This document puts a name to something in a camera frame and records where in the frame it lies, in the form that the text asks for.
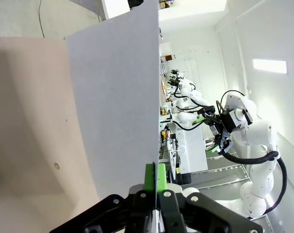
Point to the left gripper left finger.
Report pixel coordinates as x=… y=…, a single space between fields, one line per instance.
x=139 y=211

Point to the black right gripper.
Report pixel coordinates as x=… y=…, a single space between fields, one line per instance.
x=228 y=121

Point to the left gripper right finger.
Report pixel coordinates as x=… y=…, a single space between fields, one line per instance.
x=185 y=213

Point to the white A4 paper sheet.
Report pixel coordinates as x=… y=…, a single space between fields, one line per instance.
x=112 y=97

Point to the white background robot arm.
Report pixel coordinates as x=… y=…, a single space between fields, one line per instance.
x=185 y=117
x=194 y=95
x=184 y=83

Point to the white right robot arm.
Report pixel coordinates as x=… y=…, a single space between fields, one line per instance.
x=258 y=136

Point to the white cabinet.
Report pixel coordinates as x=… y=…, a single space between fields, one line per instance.
x=193 y=150

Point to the ceiling light panel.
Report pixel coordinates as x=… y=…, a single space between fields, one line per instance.
x=269 y=66

